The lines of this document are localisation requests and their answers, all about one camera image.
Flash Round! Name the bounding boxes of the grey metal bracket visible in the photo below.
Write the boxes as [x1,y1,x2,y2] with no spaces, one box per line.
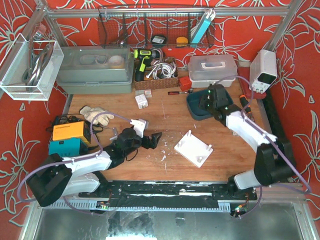
[109,127,118,141]

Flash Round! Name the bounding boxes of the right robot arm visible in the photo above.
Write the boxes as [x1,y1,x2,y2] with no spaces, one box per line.
[199,84,296,197]

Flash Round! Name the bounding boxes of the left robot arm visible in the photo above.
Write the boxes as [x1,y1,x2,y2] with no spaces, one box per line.
[26,128,162,207]

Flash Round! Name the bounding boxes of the orange black screwdriver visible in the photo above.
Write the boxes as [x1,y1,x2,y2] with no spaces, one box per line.
[239,94,255,122]

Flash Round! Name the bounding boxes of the teal plastic tray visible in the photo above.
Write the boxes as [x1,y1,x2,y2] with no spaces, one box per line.
[186,88,240,126]

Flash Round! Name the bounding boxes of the white clear toolbox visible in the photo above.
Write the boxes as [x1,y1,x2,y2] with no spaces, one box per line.
[188,54,238,88]

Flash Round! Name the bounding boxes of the red small box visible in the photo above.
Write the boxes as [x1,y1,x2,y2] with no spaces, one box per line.
[179,76,192,92]

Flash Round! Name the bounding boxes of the white power adapter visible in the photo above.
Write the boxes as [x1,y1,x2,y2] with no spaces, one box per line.
[135,94,149,109]

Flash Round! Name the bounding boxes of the white work glove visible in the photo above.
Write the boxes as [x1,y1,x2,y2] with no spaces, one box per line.
[79,105,115,126]

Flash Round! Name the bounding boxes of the yellow box device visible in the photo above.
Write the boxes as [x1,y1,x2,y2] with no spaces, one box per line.
[52,121,91,145]

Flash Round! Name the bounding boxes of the teal box device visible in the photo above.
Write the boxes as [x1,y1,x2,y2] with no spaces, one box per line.
[48,137,88,158]

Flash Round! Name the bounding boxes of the brown wicker basket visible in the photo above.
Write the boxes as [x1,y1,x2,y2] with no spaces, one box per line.
[132,70,179,90]

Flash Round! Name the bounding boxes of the white power supply unit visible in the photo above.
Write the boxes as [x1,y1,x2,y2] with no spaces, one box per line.
[249,49,278,94]

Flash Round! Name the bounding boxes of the yellow tape measure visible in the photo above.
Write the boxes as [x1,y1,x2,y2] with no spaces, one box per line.
[176,36,189,48]

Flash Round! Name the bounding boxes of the grey plastic storage box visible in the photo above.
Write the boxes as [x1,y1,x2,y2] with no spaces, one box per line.
[56,46,134,95]

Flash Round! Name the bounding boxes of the black round tape measure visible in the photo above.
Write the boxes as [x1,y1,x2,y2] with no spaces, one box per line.
[150,34,167,48]

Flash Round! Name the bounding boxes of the blue white board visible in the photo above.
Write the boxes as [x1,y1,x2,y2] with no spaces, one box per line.
[190,8,216,48]

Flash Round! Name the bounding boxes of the white mesh hanging basket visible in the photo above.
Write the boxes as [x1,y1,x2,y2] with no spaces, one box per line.
[0,34,64,101]

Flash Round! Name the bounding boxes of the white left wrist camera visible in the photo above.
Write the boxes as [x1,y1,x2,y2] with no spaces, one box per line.
[130,118,149,138]

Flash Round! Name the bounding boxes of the white base plate with pegs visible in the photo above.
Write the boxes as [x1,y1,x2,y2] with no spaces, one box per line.
[174,130,214,168]

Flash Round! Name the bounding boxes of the red handled small tool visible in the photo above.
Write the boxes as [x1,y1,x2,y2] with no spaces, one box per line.
[167,91,189,96]

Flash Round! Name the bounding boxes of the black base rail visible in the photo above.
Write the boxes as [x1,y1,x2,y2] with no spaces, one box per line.
[78,180,258,209]

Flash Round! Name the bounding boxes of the white coiled cables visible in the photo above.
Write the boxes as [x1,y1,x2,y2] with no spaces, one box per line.
[146,62,178,80]

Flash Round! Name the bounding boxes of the black wire wall basket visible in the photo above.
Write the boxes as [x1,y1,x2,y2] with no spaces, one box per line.
[97,4,215,48]

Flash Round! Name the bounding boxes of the black cable duct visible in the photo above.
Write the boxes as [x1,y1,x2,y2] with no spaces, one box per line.
[264,88,297,175]

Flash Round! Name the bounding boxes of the green cordless drill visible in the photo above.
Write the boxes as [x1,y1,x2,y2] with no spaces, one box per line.
[133,48,160,82]

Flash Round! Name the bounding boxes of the aluminium frame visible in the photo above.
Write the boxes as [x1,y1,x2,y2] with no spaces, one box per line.
[0,0,303,98]

